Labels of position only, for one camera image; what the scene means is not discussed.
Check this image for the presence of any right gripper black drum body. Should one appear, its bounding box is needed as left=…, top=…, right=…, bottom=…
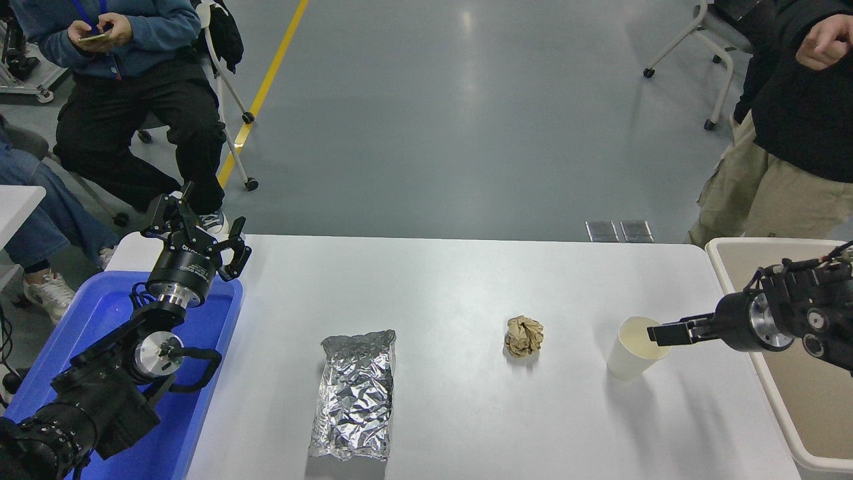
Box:
left=716, top=291, right=760, bottom=351

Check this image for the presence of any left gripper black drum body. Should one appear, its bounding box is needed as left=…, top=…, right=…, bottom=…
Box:
left=147, top=241, right=222, bottom=297

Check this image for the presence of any white paper cup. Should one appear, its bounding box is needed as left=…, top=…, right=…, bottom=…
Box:
left=606, top=316, right=672, bottom=382

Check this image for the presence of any seated person's left hand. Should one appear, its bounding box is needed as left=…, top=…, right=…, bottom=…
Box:
left=99, top=13, right=133, bottom=46

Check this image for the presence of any seated person's right hand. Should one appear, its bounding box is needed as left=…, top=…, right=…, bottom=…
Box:
left=67, top=20, right=102, bottom=53

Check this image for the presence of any person's hand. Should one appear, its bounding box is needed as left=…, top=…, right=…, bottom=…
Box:
left=796, top=13, right=853, bottom=71

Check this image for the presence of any blue plastic tray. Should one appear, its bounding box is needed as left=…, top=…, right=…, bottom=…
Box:
left=3, top=270, right=244, bottom=480

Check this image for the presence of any large pale plastic bin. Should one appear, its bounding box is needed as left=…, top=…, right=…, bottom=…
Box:
left=705, top=237, right=853, bottom=473

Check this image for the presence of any seated person with phone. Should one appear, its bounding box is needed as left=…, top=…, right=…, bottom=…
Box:
left=10, top=0, right=231, bottom=235

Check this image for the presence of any person in jeans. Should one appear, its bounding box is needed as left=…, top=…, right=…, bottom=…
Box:
left=0, top=113, right=121, bottom=325

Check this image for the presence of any crumpled tan paper ball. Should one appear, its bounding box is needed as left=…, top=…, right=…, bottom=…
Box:
left=504, top=315, right=544, bottom=359

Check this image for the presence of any small white side table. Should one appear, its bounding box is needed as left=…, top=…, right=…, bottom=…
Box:
left=0, top=185, right=47, bottom=291

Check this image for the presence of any grey seat wheeled chair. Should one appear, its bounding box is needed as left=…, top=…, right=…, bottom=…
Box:
left=0, top=124, right=131, bottom=228

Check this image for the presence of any crinkled silver foil tray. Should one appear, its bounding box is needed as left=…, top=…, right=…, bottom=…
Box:
left=307, top=329, right=397, bottom=463

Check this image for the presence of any black jacket on chair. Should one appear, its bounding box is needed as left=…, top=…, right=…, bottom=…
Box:
left=192, top=0, right=245, bottom=74

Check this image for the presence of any person with khaki trousers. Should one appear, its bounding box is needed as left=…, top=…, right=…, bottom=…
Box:
left=686, top=0, right=853, bottom=249

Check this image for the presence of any white wheeled equipment stand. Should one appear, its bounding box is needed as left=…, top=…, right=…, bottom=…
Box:
left=0, top=13, right=71, bottom=105

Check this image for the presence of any person in black trousers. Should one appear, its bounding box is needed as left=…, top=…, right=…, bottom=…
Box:
left=710, top=0, right=782, bottom=126

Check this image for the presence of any white frame wheeled chair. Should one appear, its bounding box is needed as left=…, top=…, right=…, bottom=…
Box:
left=642, top=0, right=754, bottom=131
left=137, top=0, right=259, bottom=193

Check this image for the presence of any thin black cable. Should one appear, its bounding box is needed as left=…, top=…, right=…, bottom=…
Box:
left=0, top=305, right=15, bottom=375

